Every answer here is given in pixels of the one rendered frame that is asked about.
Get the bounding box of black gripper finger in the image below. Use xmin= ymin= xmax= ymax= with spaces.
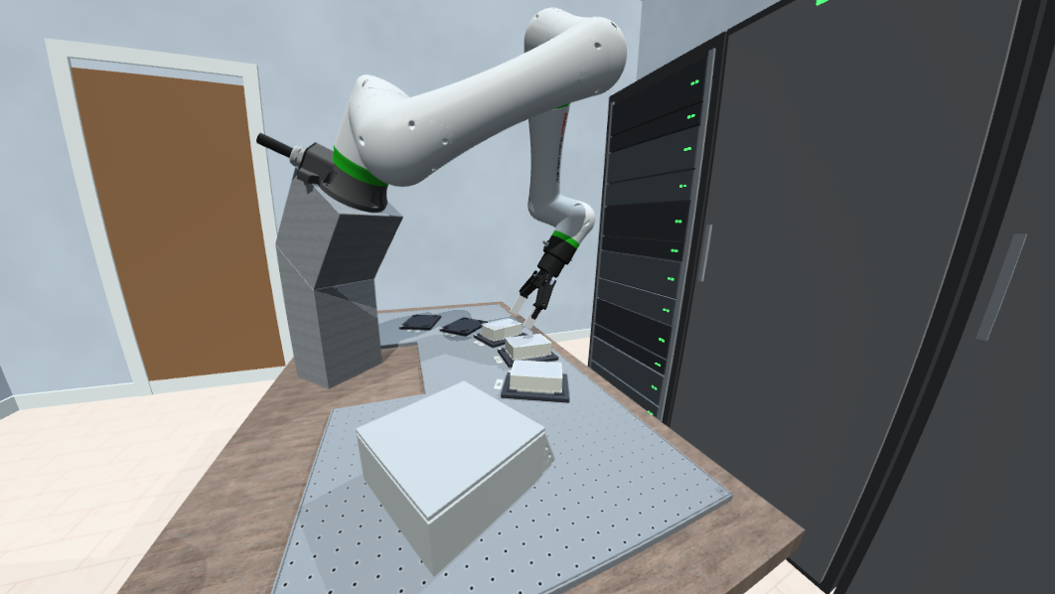
xmin=510 ymin=270 xmax=539 ymax=315
xmin=523 ymin=276 xmax=556 ymax=329

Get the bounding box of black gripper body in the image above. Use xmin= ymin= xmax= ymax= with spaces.
xmin=537 ymin=253 xmax=565 ymax=287

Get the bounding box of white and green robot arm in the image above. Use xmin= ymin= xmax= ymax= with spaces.
xmin=256 ymin=8 xmax=627 ymax=265

